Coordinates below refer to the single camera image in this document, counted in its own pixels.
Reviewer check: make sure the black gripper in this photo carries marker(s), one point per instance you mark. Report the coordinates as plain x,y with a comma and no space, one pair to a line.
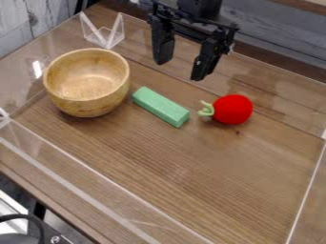
196,20

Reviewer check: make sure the green rectangular block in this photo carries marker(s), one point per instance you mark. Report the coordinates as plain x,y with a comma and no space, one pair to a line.
160,106

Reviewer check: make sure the red plush tomato toy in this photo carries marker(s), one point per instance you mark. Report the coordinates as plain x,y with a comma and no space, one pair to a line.
231,109

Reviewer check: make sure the wooden bowl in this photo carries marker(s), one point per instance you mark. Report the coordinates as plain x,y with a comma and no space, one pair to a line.
87,81

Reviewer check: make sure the clear acrylic corner bracket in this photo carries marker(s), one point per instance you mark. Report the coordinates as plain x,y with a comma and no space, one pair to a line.
104,37

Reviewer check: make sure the clear acrylic tray wall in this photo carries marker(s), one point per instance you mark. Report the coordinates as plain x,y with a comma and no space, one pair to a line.
141,183

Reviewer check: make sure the black metal table bracket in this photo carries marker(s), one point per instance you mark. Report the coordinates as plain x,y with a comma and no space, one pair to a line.
51,236

